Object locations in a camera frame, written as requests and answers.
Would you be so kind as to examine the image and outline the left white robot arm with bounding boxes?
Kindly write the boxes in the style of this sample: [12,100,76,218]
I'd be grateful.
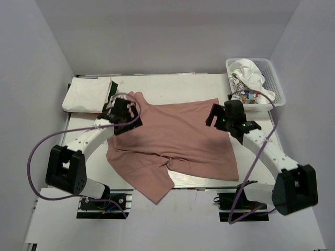
[46,97,142,209]

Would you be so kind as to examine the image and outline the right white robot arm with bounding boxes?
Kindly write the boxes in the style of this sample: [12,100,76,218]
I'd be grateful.
[206,100,319,215]

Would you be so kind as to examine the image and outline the pink t shirt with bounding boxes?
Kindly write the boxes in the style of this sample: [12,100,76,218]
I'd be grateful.
[106,92,239,203]

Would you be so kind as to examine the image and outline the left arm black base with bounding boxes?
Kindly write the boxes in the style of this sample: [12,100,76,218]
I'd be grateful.
[76,190,133,220]

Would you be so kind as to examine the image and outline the folded red t shirt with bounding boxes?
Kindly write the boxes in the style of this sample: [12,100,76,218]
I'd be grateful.
[64,111,101,116]

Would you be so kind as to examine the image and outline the white printed t shirt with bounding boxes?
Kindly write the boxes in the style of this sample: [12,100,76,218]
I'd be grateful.
[228,59,276,105]

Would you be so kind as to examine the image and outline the white plastic basket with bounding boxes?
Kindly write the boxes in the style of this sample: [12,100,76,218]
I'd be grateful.
[226,58,286,111]

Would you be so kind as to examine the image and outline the folded white t shirt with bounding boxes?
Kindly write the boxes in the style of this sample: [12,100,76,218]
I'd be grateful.
[62,77,111,113]

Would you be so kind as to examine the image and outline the folded green t shirt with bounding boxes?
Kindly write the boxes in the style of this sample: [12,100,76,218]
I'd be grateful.
[102,81,118,112]

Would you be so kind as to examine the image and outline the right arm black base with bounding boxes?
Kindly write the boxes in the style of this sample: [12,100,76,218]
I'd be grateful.
[213,190,269,222]

